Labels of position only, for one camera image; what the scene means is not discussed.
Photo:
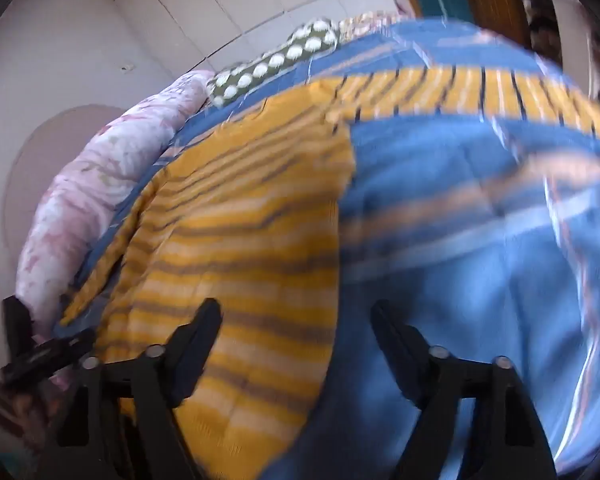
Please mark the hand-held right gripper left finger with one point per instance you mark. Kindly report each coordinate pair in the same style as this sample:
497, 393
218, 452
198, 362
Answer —
196, 360

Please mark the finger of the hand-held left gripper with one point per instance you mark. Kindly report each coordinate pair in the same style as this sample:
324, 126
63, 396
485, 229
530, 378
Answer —
40, 355

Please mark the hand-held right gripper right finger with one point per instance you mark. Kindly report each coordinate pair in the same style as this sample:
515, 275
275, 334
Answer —
395, 355

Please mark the yellow striped knit sweater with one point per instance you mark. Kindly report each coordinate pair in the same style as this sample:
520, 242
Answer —
240, 220

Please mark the blue plaid bed sheet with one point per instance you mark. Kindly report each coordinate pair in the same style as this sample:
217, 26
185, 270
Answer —
430, 310

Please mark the pink floral quilt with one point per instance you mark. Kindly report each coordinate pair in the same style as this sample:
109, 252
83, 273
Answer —
105, 170

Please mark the pink arched headboard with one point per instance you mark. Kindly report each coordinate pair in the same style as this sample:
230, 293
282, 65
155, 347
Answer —
45, 150

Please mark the green polka dot pillow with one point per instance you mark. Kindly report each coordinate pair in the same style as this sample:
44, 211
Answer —
270, 62

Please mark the orange floral cloth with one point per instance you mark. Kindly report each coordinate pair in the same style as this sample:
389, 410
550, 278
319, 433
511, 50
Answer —
365, 25

